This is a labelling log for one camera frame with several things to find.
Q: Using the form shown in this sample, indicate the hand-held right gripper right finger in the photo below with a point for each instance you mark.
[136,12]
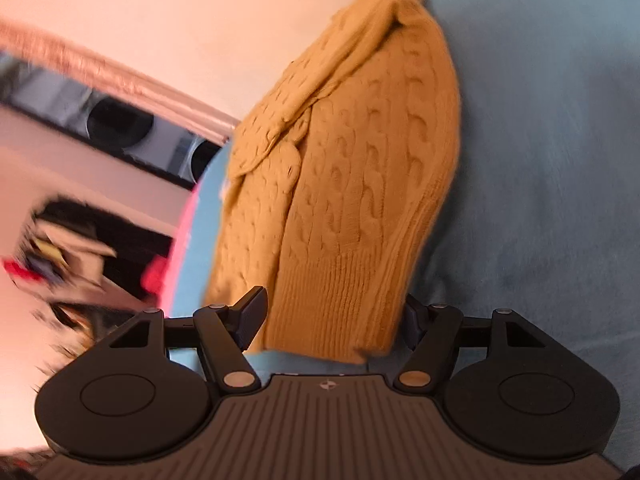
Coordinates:
[412,321]

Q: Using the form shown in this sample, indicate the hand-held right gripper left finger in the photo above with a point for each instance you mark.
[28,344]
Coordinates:
[252,316]

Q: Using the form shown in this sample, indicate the red cloth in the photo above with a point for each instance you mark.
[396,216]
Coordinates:
[156,275]

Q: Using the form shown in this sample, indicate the pink blanket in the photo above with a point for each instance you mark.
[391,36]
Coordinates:
[186,220]

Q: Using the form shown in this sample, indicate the dark cloth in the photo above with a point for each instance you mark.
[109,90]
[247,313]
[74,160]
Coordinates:
[127,250]

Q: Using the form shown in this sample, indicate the grey washing machine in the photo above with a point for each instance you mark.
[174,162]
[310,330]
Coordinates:
[205,157]

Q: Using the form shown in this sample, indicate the stacked washing machines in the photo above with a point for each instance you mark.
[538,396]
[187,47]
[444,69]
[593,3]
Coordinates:
[150,169]

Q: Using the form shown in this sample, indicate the pale crumpled cloth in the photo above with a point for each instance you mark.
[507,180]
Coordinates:
[70,250]

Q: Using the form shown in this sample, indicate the blue floral bedsheet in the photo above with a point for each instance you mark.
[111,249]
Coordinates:
[540,160]

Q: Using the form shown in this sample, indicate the grey tumble dryer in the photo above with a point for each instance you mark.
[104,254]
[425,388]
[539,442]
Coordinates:
[120,121]

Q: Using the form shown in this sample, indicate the pink patterned curtain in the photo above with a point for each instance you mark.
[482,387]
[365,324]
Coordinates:
[125,80]

